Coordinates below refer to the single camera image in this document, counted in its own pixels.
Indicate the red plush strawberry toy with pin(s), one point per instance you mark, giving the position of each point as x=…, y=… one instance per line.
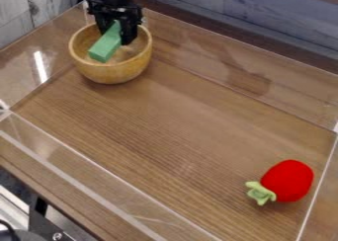
x=286, y=183

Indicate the green rectangular block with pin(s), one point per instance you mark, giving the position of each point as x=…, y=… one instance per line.
x=107, y=44

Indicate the brown wooden bowl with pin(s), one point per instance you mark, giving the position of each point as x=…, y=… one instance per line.
x=125, y=64

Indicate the clear acrylic tray wall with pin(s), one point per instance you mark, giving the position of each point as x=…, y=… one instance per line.
x=144, y=161

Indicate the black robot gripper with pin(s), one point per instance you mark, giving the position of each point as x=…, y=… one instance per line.
x=121, y=10

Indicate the black metal table bracket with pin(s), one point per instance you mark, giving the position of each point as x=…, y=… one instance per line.
x=50, y=224

